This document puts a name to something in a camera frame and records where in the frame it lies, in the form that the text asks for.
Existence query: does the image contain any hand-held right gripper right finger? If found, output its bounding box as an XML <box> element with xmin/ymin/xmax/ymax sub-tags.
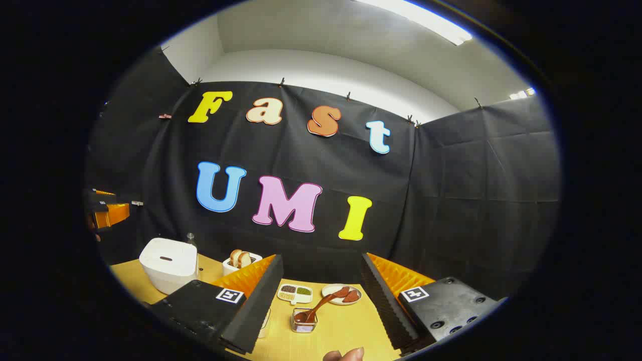
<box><xmin>360</xmin><ymin>252</ymin><xmax>507</xmax><ymax>351</ymax></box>

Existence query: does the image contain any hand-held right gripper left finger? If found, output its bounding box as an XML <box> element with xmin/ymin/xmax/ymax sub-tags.
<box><xmin>149</xmin><ymin>254</ymin><xmax>284</xmax><ymax>355</ymax></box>

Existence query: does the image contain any wire chopstick holder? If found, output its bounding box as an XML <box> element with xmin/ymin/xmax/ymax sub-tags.
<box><xmin>291</xmin><ymin>307</ymin><xmax>318</xmax><ymax>334</ymax></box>

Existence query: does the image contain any brown wooden spoon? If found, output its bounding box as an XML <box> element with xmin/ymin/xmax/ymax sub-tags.
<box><xmin>294</xmin><ymin>293</ymin><xmax>337</xmax><ymax>324</ymax></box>

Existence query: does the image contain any white rice cooker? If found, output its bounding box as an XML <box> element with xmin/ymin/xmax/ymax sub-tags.
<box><xmin>139</xmin><ymin>238</ymin><xmax>200</xmax><ymax>295</ymax></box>

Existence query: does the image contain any white divided grain dish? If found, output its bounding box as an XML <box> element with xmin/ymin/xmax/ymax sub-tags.
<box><xmin>277</xmin><ymin>284</ymin><xmax>313</xmax><ymax>305</ymax></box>

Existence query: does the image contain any white toaster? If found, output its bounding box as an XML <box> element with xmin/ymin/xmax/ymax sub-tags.
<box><xmin>222</xmin><ymin>253</ymin><xmax>263</xmax><ymax>276</ymax></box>

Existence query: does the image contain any round white plate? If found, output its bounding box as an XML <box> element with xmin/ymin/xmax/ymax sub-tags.
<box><xmin>322</xmin><ymin>284</ymin><xmax>363</xmax><ymax>306</ymax></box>

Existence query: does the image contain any black backdrop cloth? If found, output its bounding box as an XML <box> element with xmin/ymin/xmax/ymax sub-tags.
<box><xmin>85</xmin><ymin>48</ymin><xmax>561</xmax><ymax>301</ymax></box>

